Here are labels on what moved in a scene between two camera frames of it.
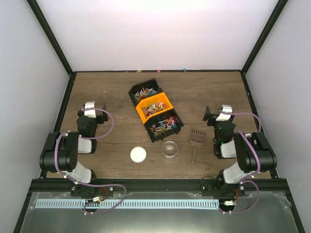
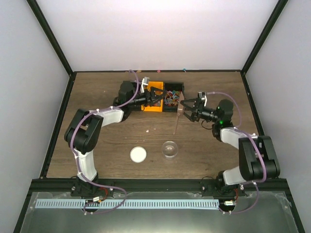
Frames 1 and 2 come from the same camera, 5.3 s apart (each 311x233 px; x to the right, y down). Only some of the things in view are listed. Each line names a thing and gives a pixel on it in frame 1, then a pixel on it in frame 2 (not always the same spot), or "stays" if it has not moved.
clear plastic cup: [169, 149] stays
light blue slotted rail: [128, 204] stays
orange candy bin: [150, 107] -> [154, 108]
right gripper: [208, 115] -> [199, 106]
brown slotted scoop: [197, 138] -> [180, 110]
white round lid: [138, 154] stays
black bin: [164, 126] -> [171, 93]
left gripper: [105, 118] -> [148, 97]
